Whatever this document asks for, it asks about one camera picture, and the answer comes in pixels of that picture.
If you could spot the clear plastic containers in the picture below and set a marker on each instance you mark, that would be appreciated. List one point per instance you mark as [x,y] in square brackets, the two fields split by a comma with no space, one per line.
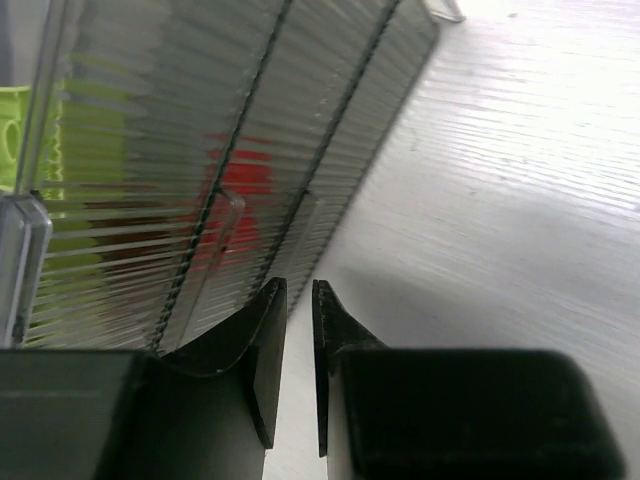
[133,111]

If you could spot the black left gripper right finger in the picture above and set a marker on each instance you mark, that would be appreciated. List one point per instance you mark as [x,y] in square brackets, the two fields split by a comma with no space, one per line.
[462,413]

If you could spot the red lego brick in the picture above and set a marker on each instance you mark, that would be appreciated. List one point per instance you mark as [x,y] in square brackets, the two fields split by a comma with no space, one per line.
[231,229]

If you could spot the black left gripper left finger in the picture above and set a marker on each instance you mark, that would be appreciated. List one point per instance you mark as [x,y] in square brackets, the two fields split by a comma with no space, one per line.
[207,410]

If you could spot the yellow-green rectangular lego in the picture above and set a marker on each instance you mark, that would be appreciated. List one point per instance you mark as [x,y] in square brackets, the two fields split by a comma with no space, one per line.
[14,102]

